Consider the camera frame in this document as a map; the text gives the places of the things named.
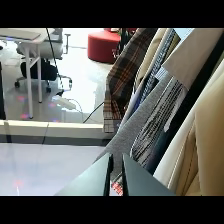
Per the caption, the dark blue striped garment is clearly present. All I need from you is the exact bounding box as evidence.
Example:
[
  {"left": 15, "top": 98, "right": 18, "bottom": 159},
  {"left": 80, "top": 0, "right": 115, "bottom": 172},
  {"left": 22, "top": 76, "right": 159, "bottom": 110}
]
[{"left": 126, "top": 28, "right": 182, "bottom": 116}]

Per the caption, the white desk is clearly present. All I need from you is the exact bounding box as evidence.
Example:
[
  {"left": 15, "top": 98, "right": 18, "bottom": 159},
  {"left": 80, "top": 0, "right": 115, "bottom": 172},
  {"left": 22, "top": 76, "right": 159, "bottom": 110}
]
[{"left": 0, "top": 28, "right": 57, "bottom": 120}]

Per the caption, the silver frame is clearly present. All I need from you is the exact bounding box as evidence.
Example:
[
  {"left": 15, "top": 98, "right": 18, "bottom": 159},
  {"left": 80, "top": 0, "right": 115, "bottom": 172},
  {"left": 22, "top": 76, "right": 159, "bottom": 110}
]
[{"left": 0, "top": 119, "right": 115, "bottom": 140}]

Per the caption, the black garment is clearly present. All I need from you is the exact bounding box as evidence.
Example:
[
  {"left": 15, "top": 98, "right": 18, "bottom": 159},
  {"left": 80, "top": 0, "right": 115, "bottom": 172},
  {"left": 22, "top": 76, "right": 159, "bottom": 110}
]
[{"left": 144, "top": 39, "right": 224, "bottom": 175}]

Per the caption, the thin beige garment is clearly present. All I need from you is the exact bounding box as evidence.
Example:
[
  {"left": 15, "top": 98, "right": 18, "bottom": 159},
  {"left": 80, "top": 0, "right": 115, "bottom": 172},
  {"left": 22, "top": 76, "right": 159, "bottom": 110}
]
[{"left": 134, "top": 28, "right": 168, "bottom": 92}]

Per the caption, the black cable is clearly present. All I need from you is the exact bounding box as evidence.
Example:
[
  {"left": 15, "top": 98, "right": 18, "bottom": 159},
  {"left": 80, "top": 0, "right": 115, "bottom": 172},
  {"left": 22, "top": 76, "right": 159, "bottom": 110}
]
[
  {"left": 44, "top": 28, "right": 65, "bottom": 98},
  {"left": 82, "top": 100, "right": 105, "bottom": 125}
]

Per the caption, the white power strip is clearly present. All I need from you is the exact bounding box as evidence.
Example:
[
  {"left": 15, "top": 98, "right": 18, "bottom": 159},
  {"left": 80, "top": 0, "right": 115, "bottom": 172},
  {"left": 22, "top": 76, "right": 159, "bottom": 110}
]
[{"left": 50, "top": 94, "right": 78, "bottom": 112}]

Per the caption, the beige collared garment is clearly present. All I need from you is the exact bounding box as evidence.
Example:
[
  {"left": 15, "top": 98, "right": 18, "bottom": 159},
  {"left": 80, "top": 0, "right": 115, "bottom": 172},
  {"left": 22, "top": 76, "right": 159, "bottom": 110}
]
[{"left": 162, "top": 28, "right": 224, "bottom": 92}]

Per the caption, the black office chair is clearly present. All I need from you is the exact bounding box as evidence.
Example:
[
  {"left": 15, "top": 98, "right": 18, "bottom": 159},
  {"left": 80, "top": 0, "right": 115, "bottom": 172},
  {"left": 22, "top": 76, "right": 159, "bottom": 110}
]
[{"left": 14, "top": 28, "right": 73, "bottom": 94}]

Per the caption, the cream garment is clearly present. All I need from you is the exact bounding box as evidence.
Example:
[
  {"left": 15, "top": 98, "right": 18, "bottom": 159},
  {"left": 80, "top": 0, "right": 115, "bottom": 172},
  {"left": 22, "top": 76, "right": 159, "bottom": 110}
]
[{"left": 153, "top": 59, "right": 224, "bottom": 197}]

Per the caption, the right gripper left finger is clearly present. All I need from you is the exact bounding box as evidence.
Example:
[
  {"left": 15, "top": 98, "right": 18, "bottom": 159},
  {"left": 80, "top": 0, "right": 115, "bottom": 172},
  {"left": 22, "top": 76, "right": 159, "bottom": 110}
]
[{"left": 54, "top": 152, "right": 115, "bottom": 197}]

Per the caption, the grey white striped garment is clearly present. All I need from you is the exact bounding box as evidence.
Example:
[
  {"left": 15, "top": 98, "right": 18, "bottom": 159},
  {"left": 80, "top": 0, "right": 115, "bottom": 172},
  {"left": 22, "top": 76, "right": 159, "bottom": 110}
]
[{"left": 129, "top": 77, "right": 188, "bottom": 168}]

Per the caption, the red round pouf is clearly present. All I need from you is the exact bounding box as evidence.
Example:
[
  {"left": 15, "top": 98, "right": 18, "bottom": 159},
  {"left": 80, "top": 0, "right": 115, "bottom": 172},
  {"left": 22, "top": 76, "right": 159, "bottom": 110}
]
[{"left": 87, "top": 29, "right": 122, "bottom": 65}]

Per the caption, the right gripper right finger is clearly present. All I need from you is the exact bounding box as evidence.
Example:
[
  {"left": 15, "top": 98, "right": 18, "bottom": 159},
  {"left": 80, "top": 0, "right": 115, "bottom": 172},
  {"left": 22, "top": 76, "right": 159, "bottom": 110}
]
[{"left": 121, "top": 153, "right": 176, "bottom": 197}]

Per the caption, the brown checked shirt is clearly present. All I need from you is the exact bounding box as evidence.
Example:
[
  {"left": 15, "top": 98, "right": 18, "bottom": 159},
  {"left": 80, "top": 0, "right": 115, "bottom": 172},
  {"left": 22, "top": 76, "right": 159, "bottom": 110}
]
[{"left": 102, "top": 28, "right": 158, "bottom": 134}]

